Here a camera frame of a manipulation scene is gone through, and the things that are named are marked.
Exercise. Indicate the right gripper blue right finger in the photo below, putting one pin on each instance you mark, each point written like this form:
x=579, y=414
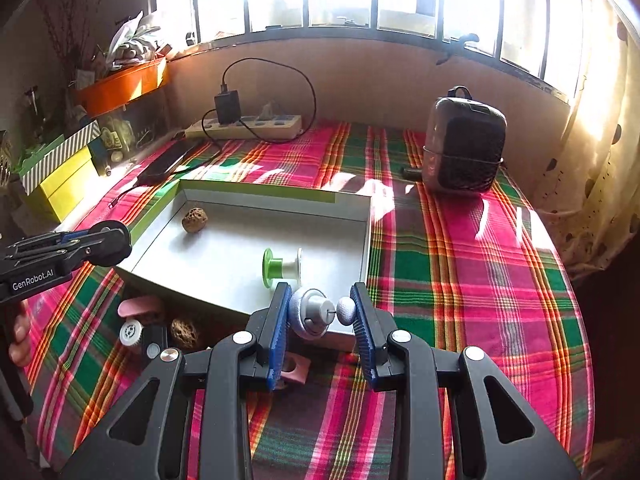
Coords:
x=372, y=326

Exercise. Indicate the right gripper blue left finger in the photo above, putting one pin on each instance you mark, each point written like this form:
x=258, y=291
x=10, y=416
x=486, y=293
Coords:
x=263, y=364

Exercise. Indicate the white round suction knob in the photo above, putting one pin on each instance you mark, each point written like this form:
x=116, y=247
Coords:
x=310, y=313

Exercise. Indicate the green white spool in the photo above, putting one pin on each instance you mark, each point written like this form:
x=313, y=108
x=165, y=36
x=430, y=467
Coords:
x=279, y=269

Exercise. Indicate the brown walnut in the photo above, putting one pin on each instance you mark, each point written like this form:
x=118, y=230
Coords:
x=185, y=334
x=194, y=220

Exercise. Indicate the black round lid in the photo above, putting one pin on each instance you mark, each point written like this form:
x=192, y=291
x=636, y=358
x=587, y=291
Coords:
x=154, y=341

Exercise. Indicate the white round cap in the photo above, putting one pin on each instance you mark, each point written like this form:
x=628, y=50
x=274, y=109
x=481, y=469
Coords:
x=130, y=334

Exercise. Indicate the pink plastic case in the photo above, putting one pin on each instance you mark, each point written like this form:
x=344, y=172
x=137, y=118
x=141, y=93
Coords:
x=140, y=306

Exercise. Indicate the person's left hand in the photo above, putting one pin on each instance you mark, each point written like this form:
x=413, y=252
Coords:
x=20, y=350

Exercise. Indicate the yellow box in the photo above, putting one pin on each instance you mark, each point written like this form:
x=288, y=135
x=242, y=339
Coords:
x=59, y=194

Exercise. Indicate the white green cardboard box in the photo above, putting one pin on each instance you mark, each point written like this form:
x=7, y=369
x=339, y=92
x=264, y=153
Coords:
x=218, y=271

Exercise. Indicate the striped green box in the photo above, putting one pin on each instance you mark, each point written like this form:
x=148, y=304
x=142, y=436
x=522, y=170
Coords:
x=38, y=166

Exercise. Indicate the brown walnut in box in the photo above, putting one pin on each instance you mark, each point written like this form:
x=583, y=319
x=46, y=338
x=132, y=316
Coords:
x=194, y=220

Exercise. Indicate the black phone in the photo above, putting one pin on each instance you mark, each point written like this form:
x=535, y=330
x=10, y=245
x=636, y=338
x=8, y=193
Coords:
x=167, y=163

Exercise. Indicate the orange plastic tray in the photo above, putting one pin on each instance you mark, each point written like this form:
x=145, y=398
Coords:
x=122, y=87

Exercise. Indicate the white power strip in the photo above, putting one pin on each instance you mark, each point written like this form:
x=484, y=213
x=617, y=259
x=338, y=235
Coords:
x=280, y=127

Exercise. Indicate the grey black mini heater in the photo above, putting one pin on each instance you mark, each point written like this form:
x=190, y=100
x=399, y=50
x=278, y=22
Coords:
x=463, y=145

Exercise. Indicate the black charger adapter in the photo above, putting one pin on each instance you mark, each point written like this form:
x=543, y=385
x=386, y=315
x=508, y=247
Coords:
x=228, y=107

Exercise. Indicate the white plastic bag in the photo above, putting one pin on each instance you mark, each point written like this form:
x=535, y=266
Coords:
x=136, y=40

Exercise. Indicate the cream dotted curtain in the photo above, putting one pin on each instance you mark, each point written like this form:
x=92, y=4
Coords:
x=588, y=197

